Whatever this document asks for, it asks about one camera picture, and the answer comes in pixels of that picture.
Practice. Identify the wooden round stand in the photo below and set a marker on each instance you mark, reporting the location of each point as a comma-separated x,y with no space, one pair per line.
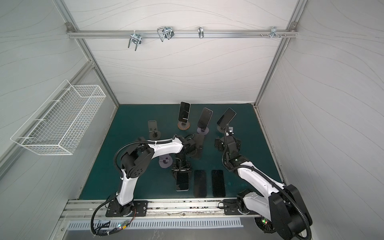
184,126

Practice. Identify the grey round stand left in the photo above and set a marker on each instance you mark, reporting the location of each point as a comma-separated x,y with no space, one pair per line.
154,133

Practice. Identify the white wire basket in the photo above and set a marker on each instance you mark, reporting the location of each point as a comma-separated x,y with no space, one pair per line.
58,125

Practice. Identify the white slotted cable duct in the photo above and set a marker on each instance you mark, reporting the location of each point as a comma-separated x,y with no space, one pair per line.
146,224

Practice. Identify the black folding phone stand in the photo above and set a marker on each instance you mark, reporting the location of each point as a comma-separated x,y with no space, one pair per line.
198,153

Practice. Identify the lilac front round stand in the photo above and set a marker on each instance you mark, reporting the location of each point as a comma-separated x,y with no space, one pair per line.
165,161

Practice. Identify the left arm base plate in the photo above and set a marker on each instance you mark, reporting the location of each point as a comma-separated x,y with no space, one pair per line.
134,208

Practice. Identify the grey round stand right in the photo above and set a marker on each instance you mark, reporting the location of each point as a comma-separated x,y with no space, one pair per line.
220,129

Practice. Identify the metal u-bolt clamp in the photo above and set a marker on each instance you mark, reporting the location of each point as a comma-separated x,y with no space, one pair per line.
165,33
135,40

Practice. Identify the metal clamp small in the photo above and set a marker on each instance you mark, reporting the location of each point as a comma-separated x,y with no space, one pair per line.
201,32

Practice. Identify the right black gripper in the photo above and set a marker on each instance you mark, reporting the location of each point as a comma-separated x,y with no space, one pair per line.
224,142

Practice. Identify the grey round stand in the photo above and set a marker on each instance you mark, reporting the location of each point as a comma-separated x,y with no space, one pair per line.
220,129
154,133

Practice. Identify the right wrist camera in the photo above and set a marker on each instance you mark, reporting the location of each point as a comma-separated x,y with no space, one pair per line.
230,131

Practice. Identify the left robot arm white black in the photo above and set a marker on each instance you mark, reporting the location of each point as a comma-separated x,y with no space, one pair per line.
133,159

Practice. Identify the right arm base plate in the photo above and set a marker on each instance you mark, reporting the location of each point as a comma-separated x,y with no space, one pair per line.
234,207

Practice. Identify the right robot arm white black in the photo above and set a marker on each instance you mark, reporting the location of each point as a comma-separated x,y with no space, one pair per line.
280,207

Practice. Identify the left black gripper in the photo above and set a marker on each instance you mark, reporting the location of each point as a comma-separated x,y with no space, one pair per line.
188,168

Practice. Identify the metal u-bolt clamp left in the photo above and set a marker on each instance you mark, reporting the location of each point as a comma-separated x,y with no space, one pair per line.
135,40

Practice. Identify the phone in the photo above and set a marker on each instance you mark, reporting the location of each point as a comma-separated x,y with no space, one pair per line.
205,119
218,183
184,112
200,184
182,182
226,118

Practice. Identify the lilac rear round stand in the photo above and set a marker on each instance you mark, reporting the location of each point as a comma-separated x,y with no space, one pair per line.
203,131

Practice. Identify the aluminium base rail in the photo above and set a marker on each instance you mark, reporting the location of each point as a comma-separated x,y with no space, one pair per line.
157,209

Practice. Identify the metal bracket right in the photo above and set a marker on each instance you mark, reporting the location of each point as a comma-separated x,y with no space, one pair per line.
273,34

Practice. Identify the metal u-bolt clamp middle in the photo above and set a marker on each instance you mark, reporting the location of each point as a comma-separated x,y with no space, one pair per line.
165,33

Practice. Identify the lilac round stand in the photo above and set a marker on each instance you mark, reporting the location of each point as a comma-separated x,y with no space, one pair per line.
203,131
165,161

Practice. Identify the aluminium crossbar rail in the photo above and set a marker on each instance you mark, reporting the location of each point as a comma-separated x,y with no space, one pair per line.
179,34

